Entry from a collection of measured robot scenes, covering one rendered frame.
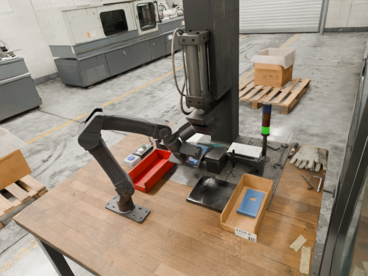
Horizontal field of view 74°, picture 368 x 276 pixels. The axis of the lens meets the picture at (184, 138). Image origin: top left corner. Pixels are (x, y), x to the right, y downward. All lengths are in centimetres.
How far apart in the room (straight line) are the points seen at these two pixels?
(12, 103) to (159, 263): 480
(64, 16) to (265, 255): 560
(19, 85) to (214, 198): 479
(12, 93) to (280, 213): 497
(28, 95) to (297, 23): 856
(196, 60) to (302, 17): 932
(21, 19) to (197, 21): 685
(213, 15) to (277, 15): 941
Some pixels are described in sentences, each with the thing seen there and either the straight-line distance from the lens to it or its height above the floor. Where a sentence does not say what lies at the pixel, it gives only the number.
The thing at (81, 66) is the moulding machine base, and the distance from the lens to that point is 601.
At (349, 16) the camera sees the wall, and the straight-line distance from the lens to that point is 1010.
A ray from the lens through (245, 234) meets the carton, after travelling 92.
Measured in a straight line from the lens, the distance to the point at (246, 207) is 101.
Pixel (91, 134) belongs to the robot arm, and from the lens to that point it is 83.
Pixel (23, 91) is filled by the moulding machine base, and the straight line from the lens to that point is 545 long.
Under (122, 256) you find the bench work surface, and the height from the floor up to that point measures 90.
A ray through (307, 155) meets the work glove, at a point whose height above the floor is 93.
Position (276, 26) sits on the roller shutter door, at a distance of 1044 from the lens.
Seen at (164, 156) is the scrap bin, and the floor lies 92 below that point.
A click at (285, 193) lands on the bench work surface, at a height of 90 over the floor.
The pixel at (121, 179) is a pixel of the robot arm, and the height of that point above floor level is 108.
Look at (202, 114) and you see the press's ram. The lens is 107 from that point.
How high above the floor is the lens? 164
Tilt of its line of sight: 30 degrees down
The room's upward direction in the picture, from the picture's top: 7 degrees counter-clockwise
